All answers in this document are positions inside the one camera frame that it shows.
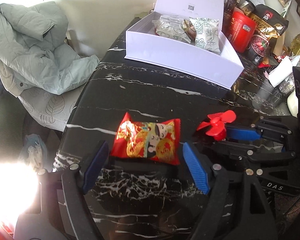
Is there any white ceramic mug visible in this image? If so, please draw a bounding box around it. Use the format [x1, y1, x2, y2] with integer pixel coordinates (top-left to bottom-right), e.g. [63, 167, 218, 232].
[287, 91, 299, 117]

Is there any tall dark clear jar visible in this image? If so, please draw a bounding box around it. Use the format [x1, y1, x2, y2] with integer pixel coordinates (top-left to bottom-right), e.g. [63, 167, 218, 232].
[222, 0, 237, 34]

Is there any clear acrylic stand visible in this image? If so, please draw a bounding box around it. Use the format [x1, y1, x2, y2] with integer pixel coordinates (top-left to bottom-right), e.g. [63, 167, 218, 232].
[160, 15, 185, 27]

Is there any red cylindrical tin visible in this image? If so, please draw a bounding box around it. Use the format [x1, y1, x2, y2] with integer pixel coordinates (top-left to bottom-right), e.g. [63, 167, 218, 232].
[228, 11, 256, 53]

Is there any red cartoon couple snack bag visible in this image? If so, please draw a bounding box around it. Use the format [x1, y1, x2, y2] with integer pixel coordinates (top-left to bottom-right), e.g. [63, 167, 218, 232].
[110, 112, 181, 165]

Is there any grey-green puffer jacket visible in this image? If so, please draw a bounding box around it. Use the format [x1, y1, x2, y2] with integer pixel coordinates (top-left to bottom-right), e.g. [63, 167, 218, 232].
[0, 2, 99, 97]

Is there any white paper roll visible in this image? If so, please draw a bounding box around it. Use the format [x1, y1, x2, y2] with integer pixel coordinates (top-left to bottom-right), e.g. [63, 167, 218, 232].
[267, 55, 300, 87]

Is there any white patterned snack bag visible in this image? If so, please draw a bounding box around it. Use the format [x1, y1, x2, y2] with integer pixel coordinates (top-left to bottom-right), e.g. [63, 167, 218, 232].
[190, 17, 221, 55]
[152, 18, 191, 43]

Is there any brown nutritious cereal packet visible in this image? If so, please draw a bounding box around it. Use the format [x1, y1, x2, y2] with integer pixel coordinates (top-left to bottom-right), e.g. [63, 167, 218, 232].
[181, 20, 197, 41]

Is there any red toy fan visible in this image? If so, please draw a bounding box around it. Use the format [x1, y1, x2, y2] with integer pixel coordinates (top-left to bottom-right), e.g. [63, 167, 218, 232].
[196, 110, 236, 141]

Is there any black gold oats bag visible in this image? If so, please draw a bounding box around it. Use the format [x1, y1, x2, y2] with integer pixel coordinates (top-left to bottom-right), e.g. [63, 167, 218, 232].
[246, 4, 289, 66]

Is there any lavender open gift box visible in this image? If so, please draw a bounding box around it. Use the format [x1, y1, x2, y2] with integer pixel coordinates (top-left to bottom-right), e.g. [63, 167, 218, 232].
[126, 0, 243, 89]

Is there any small dark snack jar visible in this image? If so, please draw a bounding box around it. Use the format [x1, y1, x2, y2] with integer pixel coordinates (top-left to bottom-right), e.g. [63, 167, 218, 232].
[239, 0, 255, 16]

